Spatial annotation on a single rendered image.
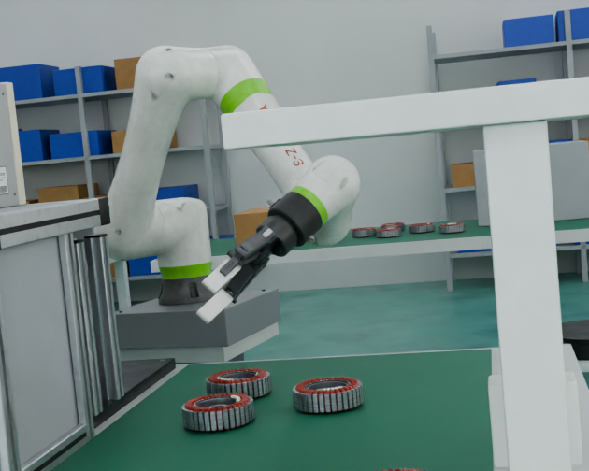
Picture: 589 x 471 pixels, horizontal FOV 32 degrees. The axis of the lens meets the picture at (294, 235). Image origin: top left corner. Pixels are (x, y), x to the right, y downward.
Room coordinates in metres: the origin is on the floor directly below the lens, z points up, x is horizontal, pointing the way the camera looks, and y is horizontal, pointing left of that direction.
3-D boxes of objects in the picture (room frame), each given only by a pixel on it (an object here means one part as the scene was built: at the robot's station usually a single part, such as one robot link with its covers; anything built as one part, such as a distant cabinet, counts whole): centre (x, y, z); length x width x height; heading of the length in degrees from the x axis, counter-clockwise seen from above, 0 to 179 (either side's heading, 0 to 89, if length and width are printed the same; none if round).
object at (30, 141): (8.55, 2.09, 1.41); 0.42 x 0.28 x 0.26; 170
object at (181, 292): (2.50, 0.24, 0.86); 0.26 x 0.15 x 0.06; 153
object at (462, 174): (7.86, -1.44, 0.87); 0.40 x 0.36 x 0.17; 169
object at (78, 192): (8.51, 1.85, 0.92); 0.40 x 0.36 x 0.27; 167
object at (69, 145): (8.47, 1.66, 1.38); 0.42 x 0.42 x 0.20; 77
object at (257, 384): (1.74, 0.12, 0.77); 0.11 x 0.11 x 0.04
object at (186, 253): (2.44, 0.28, 0.98); 0.16 x 0.13 x 0.19; 131
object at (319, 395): (1.61, -0.03, 0.77); 0.11 x 0.11 x 0.04
